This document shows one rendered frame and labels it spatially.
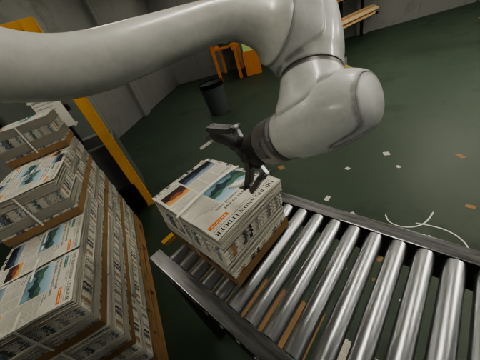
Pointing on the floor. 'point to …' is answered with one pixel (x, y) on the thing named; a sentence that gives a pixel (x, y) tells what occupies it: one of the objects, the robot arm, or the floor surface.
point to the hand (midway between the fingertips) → (220, 165)
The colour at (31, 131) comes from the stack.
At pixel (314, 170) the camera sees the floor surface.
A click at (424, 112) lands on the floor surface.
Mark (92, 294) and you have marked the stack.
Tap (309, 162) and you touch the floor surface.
